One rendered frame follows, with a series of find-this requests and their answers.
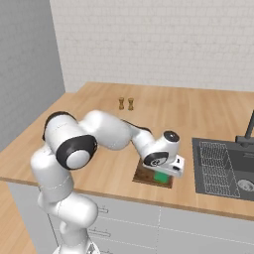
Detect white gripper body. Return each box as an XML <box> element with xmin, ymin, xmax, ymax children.
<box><xmin>158</xmin><ymin>162</ymin><xmax>185</xmax><ymax>179</ymax></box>

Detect green sponge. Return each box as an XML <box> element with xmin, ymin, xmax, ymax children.
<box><xmin>153</xmin><ymin>170</ymin><xmax>170</xmax><ymax>184</ymax></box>

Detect brown wooden cutting board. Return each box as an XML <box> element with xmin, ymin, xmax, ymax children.
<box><xmin>132</xmin><ymin>159</ymin><xmax>175</xmax><ymax>190</ymax></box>

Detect dark grey sink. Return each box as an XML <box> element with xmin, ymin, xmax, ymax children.
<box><xmin>191</xmin><ymin>137</ymin><xmax>254</xmax><ymax>201</ymax></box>

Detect white drawer front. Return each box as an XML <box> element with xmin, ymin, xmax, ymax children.
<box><xmin>56</xmin><ymin>228</ymin><xmax>158</xmax><ymax>254</ymax></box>
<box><xmin>86</xmin><ymin>193</ymin><xmax>162</xmax><ymax>247</ymax></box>

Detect white cupboard door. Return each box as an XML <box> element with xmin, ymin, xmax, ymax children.
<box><xmin>155</xmin><ymin>206</ymin><xmax>254</xmax><ymax>254</ymax></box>

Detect dark grey tap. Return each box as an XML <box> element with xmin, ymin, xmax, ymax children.
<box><xmin>235</xmin><ymin>109</ymin><xmax>254</xmax><ymax>149</ymax></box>

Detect white wire rack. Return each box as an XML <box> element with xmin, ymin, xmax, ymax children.
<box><xmin>199</xmin><ymin>141</ymin><xmax>241</xmax><ymax>198</ymax></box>

